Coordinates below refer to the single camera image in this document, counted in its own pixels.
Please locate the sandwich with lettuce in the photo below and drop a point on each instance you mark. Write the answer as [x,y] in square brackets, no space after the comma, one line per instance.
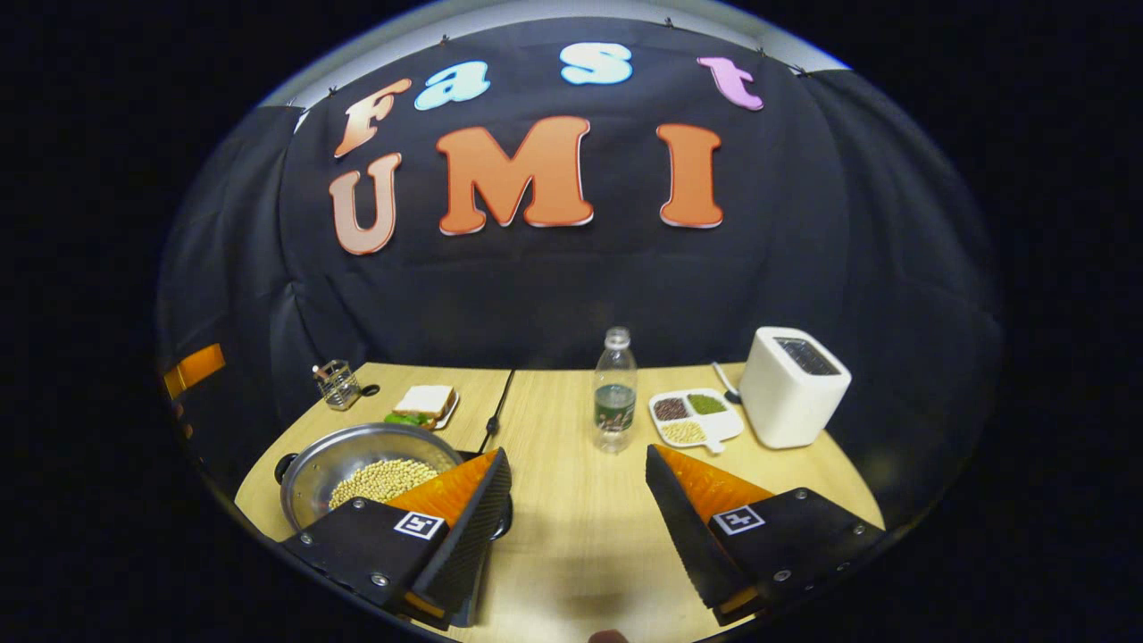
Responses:
[421,405]

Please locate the black backdrop cloth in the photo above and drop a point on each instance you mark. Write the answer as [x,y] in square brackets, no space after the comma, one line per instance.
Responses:
[536,295]

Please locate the stainless steel pot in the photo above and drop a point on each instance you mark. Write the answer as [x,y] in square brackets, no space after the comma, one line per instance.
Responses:
[330,460]

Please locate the pile of soybeans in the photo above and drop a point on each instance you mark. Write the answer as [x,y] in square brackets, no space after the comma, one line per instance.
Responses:
[379,480]

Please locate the white toaster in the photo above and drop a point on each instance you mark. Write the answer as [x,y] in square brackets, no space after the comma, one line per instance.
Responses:
[790,397]

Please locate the white divided bean dish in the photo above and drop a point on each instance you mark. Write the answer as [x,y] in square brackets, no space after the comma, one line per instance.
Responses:
[719,424]

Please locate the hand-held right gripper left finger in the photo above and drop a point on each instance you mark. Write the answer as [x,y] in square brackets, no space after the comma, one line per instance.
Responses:
[469,536]

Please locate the clear plastic water bottle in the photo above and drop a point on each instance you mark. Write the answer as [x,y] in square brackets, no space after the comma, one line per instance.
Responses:
[615,402]

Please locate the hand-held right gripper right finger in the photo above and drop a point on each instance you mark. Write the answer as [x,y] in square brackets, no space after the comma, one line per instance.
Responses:
[692,545]

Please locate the small white sandwich plate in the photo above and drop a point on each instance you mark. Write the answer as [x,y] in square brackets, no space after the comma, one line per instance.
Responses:
[449,413]

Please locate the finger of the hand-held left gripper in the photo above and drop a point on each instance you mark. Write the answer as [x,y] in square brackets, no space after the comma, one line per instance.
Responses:
[196,368]

